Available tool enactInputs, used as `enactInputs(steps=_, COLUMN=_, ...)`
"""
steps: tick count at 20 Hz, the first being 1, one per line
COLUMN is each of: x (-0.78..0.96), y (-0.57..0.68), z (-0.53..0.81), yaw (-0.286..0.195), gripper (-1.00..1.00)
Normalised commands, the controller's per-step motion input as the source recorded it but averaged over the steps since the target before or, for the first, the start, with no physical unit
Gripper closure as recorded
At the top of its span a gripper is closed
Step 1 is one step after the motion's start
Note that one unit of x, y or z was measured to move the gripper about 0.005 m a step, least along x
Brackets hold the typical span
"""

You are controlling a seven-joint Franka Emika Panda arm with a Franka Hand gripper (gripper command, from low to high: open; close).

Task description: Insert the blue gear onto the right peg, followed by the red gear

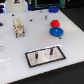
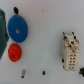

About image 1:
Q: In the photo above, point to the blue gear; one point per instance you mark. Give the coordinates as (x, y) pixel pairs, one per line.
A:
(56, 31)

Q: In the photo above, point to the small blue block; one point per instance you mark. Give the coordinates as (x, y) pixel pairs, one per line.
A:
(53, 9)

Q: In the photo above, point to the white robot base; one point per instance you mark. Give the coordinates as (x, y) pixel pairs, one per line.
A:
(15, 6)

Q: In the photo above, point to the black-framed peg base plate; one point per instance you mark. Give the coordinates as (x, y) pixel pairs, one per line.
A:
(44, 56)

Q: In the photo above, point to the red gear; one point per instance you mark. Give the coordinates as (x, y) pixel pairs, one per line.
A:
(55, 23)

